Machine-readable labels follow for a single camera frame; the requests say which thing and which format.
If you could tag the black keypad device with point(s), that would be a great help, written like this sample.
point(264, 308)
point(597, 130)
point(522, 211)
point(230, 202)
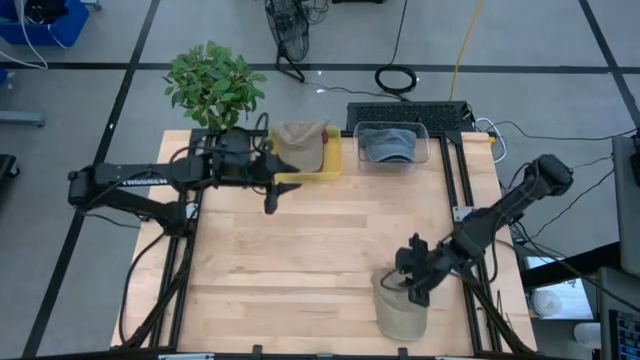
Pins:
point(625, 335)

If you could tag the black perforated computer case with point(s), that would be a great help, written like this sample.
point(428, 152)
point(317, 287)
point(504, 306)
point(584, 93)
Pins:
point(410, 112)

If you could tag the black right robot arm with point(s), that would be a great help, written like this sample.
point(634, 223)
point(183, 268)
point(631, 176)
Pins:
point(505, 210)

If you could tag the clear plastic bin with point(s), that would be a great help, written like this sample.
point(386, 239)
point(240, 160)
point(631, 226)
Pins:
point(424, 145)

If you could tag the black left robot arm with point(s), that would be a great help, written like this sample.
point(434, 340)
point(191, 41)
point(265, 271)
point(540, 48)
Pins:
point(130, 177)

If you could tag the yellow plastic bin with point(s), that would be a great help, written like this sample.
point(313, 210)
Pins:
point(332, 160)

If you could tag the blue plastic bin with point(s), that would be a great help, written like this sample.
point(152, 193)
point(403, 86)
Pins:
point(75, 25)

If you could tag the beige baseball cap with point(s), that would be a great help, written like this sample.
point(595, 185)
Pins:
point(397, 320)
point(302, 150)

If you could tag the grey metal table foot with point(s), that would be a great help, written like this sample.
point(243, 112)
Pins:
point(22, 119)

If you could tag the blue-grey baseball cap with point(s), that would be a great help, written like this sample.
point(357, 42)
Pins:
point(389, 145)

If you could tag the black aluminium table frame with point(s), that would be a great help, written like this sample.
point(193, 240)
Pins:
point(199, 135)

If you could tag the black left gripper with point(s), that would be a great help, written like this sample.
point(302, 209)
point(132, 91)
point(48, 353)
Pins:
point(242, 170)

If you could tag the green leafy plant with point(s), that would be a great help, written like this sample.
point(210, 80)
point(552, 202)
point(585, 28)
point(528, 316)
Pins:
point(215, 85)

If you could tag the grey cabinet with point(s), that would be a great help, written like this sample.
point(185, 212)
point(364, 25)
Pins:
point(627, 210)

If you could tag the white roll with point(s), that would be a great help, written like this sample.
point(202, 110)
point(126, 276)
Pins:
point(545, 302)

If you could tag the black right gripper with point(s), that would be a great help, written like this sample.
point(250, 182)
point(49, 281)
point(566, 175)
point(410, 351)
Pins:
point(425, 265)

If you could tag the black caster base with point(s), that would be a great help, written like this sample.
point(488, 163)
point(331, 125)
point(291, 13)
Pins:
point(6, 165)

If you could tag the black floor fan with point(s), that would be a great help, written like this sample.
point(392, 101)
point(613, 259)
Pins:
point(287, 25)

